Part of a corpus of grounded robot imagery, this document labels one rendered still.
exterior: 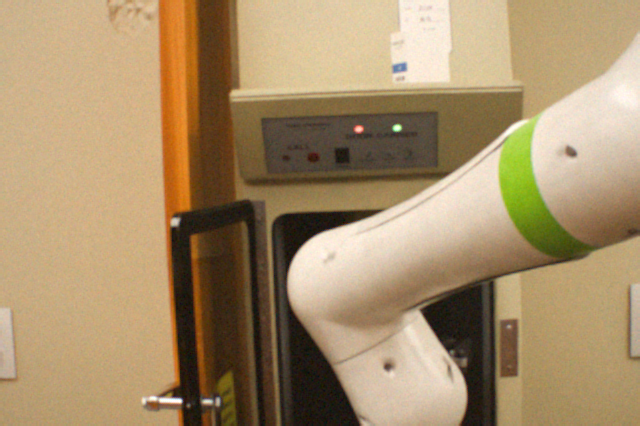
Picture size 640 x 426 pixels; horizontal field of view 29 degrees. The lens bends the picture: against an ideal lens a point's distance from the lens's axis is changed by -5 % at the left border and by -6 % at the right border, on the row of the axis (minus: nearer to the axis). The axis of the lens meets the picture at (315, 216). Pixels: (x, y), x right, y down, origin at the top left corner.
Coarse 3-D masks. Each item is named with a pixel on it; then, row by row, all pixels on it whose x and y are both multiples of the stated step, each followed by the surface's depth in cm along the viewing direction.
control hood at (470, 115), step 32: (256, 96) 141; (288, 96) 140; (320, 96) 140; (352, 96) 140; (384, 96) 140; (416, 96) 140; (448, 96) 140; (480, 96) 140; (512, 96) 140; (256, 128) 144; (448, 128) 144; (480, 128) 144; (256, 160) 148; (448, 160) 148
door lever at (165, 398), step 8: (168, 384) 134; (176, 384) 134; (160, 392) 129; (168, 392) 130; (176, 392) 132; (144, 400) 127; (152, 400) 126; (160, 400) 127; (168, 400) 127; (176, 400) 126; (144, 408) 127; (152, 408) 127; (160, 408) 127; (168, 408) 127; (176, 408) 126
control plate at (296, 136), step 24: (264, 120) 143; (288, 120) 143; (312, 120) 143; (336, 120) 143; (360, 120) 143; (384, 120) 143; (408, 120) 143; (432, 120) 143; (288, 144) 146; (312, 144) 146; (336, 144) 146; (360, 144) 146; (384, 144) 146; (408, 144) 146; (432, 144) 146; (288, 168) 148; (312, 168) 148; (336, 168) 148; (360, 168) 148; (384, 168) 148; (408, 168) 148
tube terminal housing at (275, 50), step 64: (256, 0) 151; (320, 0) 151; (384, 0) 151; (256, 64) 152; (320, 64) 151; (384, 64) 151; (256, 192) 153; (320, 192) 152; (384, 192) 152; (512, 384) 152
